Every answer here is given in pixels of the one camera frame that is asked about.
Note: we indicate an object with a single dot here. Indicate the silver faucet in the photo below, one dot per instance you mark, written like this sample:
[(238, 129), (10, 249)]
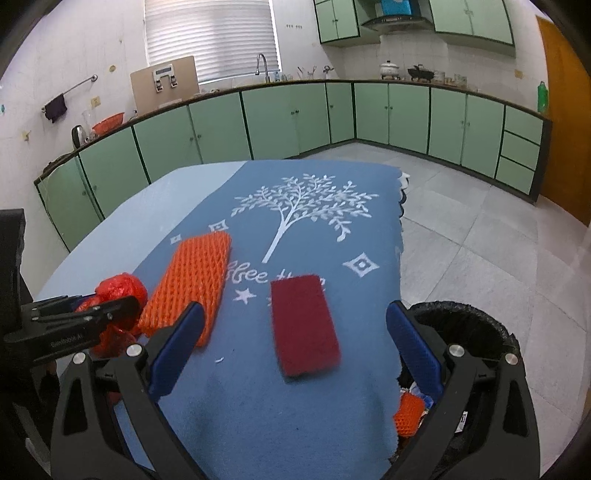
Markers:
[(263, 62)]

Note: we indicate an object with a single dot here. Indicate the dark red scouring pad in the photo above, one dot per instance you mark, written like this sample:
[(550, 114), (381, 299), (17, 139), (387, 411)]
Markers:
[(304, 327)]

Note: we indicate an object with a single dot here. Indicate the white pot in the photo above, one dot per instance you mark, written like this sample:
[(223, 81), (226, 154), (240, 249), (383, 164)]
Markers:
[(389, 70)]

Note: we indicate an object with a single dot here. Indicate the small orange foam net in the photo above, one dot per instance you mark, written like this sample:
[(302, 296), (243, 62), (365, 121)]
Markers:
[(408, 415)]

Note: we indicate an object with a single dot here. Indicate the red plastic bag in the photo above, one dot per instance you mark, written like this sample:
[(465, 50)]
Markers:
[(120, 286)]

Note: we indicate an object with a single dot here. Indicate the blue tree-print tablecloth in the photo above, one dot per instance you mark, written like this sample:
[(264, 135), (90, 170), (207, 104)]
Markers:
[(277, 415)]

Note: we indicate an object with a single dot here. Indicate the white window blind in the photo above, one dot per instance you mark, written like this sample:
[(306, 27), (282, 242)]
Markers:
[(212, 37)]

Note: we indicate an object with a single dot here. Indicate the black trash bin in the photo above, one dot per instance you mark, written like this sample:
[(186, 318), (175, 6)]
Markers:
[(461, 318)]

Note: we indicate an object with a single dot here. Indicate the red basin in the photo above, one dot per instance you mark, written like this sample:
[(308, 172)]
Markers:
[(108, 123)]

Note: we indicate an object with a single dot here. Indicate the steel kettle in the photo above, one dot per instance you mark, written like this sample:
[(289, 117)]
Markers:
[(78, 137)]

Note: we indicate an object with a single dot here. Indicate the glass jar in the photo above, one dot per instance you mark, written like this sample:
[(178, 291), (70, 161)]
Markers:
[(460, 80), (439, 77)]

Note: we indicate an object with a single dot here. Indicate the large orange foam net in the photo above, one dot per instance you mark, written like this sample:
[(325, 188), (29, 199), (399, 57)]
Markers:
[(189, 281)]

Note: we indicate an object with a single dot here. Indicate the dark towel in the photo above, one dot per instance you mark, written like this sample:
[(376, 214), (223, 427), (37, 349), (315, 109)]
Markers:
[(56, 110)]

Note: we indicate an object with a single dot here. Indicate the brown cardboard board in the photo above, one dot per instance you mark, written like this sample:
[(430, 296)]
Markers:
[(143, 94)]

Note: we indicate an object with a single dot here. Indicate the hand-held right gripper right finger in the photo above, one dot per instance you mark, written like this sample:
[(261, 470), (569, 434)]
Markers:
[(415, 350)]

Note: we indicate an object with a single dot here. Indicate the black wok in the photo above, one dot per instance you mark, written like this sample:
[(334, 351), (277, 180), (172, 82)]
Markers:
[(421, 73)]

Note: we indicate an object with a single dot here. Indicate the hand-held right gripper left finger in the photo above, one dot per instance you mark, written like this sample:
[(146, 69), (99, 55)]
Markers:
[(178, 350)]

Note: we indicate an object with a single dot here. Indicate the blue box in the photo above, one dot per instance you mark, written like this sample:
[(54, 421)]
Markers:
[(396, 7)]

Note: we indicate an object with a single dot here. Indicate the light blue tablecloth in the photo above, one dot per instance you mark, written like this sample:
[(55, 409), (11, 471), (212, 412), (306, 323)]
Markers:
[(138, 221)]

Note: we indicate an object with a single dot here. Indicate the green bottle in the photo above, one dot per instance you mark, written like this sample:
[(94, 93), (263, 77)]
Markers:
[(543, 99)]

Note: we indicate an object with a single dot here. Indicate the metal towel rail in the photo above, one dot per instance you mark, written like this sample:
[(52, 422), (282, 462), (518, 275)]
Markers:
[(76, 86)]

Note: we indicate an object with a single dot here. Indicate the green base cabinets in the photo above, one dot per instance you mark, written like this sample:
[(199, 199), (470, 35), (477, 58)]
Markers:
[(277, 120)]

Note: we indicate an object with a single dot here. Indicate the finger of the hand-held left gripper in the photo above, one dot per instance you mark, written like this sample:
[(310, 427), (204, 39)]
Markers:
[(115, 311), (60, 305)]

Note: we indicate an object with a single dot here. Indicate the brown wooden door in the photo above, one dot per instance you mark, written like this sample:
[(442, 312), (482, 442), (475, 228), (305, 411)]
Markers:
[(563, 115)]

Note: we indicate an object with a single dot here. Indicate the utensil holder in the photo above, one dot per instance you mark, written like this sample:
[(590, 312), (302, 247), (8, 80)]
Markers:
[(307, 74)]

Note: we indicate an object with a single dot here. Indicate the range hood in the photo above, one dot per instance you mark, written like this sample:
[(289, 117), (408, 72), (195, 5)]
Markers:
[(397, 22)]

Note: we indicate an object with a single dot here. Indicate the green wall cabinets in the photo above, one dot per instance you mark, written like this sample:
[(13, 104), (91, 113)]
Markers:
[(471, 18)]

